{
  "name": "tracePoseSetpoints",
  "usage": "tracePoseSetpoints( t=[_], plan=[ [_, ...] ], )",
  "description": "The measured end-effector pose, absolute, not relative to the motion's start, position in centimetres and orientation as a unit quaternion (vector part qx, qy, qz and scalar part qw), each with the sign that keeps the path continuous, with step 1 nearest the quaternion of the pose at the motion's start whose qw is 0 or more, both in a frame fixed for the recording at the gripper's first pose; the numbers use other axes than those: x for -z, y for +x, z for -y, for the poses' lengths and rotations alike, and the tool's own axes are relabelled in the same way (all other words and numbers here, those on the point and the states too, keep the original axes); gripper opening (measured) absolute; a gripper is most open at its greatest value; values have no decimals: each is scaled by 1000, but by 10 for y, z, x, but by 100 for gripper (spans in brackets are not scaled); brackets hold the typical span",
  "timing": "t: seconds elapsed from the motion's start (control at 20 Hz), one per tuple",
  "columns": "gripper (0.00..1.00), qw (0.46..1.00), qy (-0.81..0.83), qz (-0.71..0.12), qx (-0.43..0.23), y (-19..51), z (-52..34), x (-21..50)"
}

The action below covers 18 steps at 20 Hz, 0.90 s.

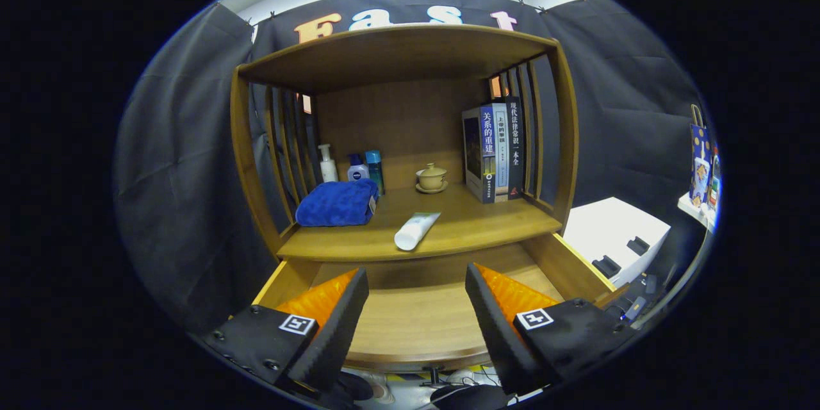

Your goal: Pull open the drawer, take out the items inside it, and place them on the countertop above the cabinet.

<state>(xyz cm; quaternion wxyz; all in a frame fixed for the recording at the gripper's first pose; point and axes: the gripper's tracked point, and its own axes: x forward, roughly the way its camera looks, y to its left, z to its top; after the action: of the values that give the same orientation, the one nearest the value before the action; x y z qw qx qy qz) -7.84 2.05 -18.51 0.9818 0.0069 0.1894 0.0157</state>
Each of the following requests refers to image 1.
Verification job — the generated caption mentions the white tube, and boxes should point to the white tube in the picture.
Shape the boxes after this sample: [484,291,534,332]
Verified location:
[393,211,442,252]

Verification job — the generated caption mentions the blue towel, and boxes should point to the blue towel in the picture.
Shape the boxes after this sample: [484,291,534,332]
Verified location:
[295,178,380,228]

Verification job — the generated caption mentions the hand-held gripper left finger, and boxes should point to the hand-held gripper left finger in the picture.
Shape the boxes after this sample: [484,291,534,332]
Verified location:
[204,267,370,393]

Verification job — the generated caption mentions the blue spine book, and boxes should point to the blue spine book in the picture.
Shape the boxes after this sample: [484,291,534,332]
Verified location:
[462,104,497,204]

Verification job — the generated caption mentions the light spine book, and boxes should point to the light spine book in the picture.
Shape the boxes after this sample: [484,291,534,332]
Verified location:
[493,102,510,201]

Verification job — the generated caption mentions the wooden cabinet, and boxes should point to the wooden cabinet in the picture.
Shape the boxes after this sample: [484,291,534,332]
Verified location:
[229,24,580,263]

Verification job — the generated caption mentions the black backdrop cloth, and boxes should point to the black backdrop cloth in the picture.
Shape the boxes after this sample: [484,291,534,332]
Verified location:
[114,0,709,334]

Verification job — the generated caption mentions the white shelf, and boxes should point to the white shelf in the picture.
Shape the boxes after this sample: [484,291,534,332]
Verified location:
[677,192,717,234]

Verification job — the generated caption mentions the white pump bottle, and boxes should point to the white pump bottle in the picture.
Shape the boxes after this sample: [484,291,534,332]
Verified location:
[318,143,339,183]

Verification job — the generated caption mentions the wooden drawer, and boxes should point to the wooden drawer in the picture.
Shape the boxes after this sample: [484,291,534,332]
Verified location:
[253,233,632,388]

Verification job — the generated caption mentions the blue dotted gift bag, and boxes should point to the blue dotted gift bag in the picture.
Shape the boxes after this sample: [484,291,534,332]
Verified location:
[689,104,713,206]

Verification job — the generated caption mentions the black power adapter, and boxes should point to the black power adapter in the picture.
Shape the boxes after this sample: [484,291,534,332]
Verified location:
[618,274,660,324]

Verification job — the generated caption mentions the black spine book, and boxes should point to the black spine book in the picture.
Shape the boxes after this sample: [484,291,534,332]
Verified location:
[505,96,526,199]

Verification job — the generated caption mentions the wooden countertop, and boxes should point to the wooden countertop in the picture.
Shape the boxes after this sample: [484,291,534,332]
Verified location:
[277,183,564,263]

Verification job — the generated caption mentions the beige lidded teacup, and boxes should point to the beige lidded teacup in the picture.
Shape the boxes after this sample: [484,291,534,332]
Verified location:
[416,163,448,191]

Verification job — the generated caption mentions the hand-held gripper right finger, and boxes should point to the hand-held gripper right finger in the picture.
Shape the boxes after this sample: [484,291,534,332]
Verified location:
[464,261,641,396]

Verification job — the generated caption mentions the white side cabinet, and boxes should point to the white side cabinet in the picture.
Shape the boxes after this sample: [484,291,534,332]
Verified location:
[562,197,671,289]

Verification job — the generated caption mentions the small colourful bottle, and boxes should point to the small colourful bottle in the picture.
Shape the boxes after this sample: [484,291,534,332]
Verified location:
[708,147,721,212]

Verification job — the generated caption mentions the teal bottle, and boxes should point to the teal bottle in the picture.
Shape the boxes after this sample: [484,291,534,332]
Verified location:
[365,150,386,196]

